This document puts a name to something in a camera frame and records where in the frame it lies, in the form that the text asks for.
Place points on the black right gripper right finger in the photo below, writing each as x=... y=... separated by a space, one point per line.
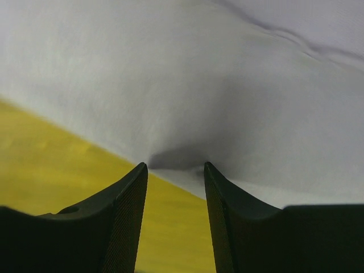
x=249 y=235

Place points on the lavender t shirt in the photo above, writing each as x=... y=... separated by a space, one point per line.
x=270 y=92

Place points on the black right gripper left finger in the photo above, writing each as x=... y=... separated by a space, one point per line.
x=98 y=234

